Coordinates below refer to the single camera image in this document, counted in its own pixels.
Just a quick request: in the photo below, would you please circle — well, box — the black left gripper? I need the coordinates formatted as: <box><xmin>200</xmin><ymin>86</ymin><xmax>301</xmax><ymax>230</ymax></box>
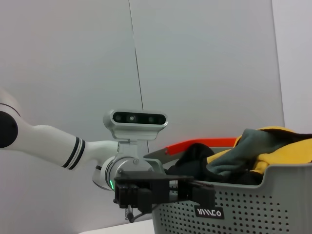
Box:
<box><xmin>113</xmin><ymin>170</ymin><xmax>215</xmax><ymax>213</ymax></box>

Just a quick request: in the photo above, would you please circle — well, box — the grey-green and yellow towel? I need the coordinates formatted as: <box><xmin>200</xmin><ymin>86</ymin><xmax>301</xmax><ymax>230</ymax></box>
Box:
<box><xmin>206</xmin><ymin>125</ymin><xmax>312</xmax><ymax>176</ymax></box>

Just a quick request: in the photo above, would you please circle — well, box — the grey perforated storage box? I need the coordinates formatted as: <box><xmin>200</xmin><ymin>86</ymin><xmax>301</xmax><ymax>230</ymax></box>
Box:
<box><xmin>143</xmin><ymin>149</ymin><xmax>312</xmax><ymax>234</ymax></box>

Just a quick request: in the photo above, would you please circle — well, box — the yellow microfiber towel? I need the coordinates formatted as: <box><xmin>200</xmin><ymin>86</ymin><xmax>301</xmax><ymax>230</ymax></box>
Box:
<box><xmin>251</xmin><ymin>143</ymin><xmax>312</xmax><ymax>175</ymax></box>

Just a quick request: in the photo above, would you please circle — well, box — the orange box handle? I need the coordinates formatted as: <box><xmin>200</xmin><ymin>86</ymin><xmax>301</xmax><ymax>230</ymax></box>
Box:
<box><xmin>164</xmin><ymin>137</ymin><xmax>238</xmax><ymax>156</ymax></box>

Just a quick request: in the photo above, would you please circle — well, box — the left gripper cable with connector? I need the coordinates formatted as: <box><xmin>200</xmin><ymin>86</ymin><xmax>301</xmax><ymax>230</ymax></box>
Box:
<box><xmin>124</xmin><ymin>204</ymin><xmax>156</xmax><ymax>224</ymax></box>

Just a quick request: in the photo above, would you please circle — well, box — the silver camera mount bracket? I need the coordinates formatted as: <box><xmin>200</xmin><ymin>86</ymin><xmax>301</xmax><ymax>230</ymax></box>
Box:
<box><xmin>116</xmin><ymin>138</ymin><xmax>165</xmax><ymax>175</ymax></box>

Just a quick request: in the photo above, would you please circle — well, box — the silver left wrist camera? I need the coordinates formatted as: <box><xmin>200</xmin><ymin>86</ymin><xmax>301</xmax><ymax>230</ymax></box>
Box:
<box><xmin>103</xmin><ymin>109</ymin><xmax>169</xmax><ymax>141</ymax></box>

